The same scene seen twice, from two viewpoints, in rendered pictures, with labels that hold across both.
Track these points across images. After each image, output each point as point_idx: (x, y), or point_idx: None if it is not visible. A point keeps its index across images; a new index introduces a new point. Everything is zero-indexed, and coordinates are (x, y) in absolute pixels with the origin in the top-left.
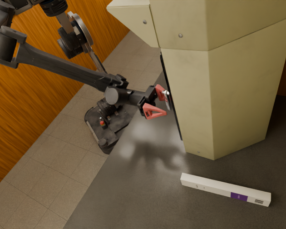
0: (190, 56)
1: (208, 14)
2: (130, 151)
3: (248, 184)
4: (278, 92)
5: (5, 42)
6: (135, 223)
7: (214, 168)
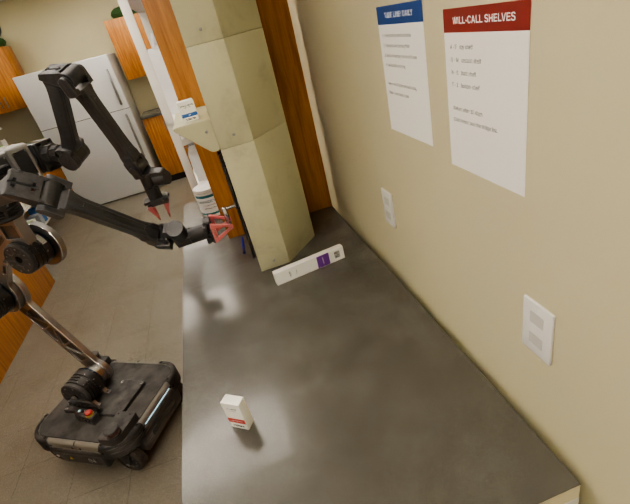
0: (243, 148)
1: (247, 115)
2: (206, 301)
3: None
4: None
5: (56, 186)
6: (259, 325)
7: None
